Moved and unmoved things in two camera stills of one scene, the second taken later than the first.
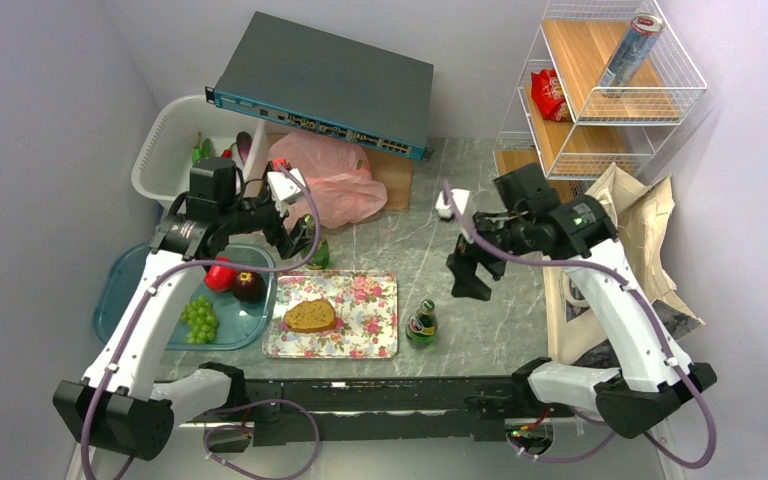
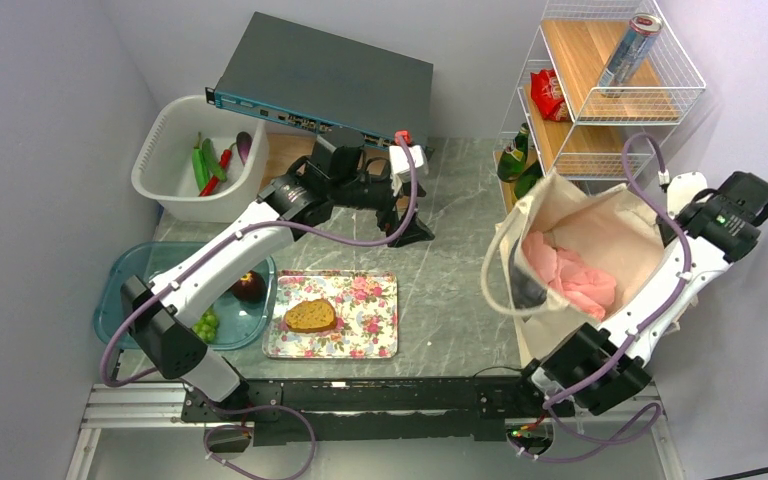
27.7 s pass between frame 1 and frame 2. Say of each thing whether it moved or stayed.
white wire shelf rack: stayed
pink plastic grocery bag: moved
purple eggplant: stayed
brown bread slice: stayed
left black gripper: moved
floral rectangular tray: stayed
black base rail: stayed
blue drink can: stayed
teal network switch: stayed
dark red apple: stayed
